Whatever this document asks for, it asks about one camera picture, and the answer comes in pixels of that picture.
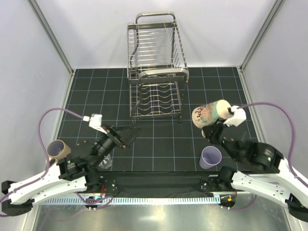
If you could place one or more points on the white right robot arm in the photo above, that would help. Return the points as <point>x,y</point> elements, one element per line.
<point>269,175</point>

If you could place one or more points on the beige patterned ceramic mug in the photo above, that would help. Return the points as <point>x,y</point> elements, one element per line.
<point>207,115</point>

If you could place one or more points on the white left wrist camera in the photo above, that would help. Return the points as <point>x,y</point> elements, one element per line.
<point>95,122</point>

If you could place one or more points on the aluminium frame post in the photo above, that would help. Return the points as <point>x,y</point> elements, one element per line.
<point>262,32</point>
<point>50,34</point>

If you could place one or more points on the steel wire dish rack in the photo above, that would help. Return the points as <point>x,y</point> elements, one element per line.
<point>157,71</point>

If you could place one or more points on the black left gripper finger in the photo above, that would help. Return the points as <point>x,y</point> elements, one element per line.
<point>129,136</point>
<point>125,127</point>

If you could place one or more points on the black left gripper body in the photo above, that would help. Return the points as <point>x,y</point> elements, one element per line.
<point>109,141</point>

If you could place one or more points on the lilac plastic cup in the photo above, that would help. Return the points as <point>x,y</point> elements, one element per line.
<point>210,157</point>

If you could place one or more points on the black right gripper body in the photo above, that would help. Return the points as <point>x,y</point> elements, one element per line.
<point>213,136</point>

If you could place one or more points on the tan mug lilac inside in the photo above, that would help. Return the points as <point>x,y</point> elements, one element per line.
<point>56,151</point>

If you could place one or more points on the clear glass tumbler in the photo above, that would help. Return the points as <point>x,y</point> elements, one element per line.
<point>106,162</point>

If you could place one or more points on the left aluminium frame post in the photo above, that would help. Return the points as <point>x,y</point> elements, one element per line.
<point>50,34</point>

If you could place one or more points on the right aluminium frame post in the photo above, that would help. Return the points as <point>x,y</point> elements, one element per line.
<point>262,32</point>

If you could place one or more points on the white slotted cable duct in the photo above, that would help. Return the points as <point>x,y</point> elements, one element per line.
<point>75,200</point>

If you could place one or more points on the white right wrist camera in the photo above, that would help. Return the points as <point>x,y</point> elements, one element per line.
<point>237,116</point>

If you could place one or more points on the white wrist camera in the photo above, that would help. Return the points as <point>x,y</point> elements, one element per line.
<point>95,122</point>
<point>237,116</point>

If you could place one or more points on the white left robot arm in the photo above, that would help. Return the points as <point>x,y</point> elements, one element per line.
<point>78,172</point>

